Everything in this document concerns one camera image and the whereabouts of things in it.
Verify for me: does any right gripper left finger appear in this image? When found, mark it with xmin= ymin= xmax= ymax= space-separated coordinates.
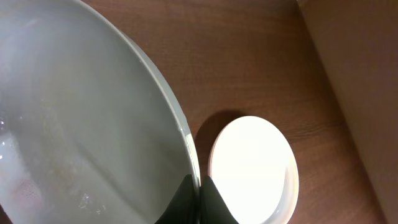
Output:
xmin=155 ymin=174 xmax=197 ymax=224

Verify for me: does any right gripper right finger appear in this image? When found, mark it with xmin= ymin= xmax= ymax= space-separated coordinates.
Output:
xmin=200 ymin=176 xmax=238 ymax=224

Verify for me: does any pale green plate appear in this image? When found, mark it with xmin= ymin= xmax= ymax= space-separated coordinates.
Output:
xmin=1 ymin=1 xmax=200 ymax=223

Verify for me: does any white pinkish plate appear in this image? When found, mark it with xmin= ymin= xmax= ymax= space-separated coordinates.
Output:
xmin=208 ymin=116 xmax=299 ymax=224

